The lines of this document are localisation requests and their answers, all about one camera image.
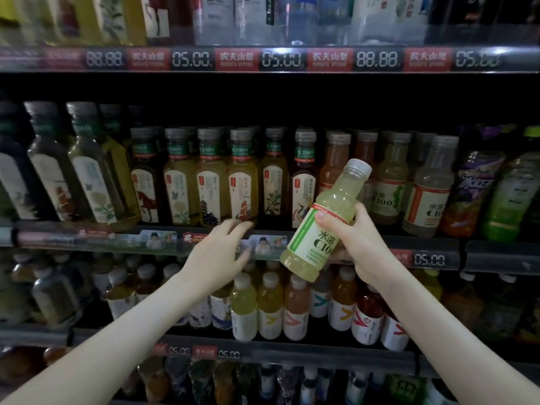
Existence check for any person's right hand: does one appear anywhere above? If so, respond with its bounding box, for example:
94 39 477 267
316 200 398 292

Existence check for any person's left hand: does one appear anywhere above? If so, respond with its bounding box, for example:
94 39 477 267
179 217 256 300

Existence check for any light green bottle white cap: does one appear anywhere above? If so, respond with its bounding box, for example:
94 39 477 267
280 158 373 284

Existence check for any dark grey store shelving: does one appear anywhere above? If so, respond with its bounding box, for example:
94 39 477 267
0 0 540 405

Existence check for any person's right forearm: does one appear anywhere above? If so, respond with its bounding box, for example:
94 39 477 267
367 261 540 405

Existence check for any person's left forearm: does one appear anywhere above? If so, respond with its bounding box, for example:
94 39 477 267
0 278 212 405

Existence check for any picture shelf label strip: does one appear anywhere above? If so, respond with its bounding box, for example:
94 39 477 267
181 230 292 258
17 227 178 254

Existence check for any row of rail price tags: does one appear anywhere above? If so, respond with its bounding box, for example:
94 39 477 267
0 44 540 74

